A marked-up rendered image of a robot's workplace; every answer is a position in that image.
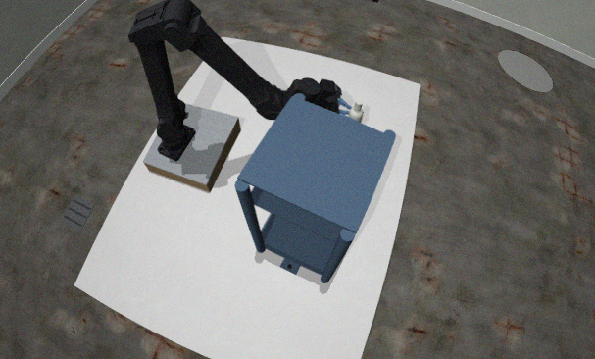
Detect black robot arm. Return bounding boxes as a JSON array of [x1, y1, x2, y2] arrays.
[[128, 0, 342, 161]]

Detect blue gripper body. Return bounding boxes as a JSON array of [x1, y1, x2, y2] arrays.
[[330, 99, 340, 114]]

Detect blue shelving unit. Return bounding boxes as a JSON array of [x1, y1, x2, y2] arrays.
[[234, 93, 396, 283]]

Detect grey bottle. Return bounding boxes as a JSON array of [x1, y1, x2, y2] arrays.
[[348, 99, 364, 123]]

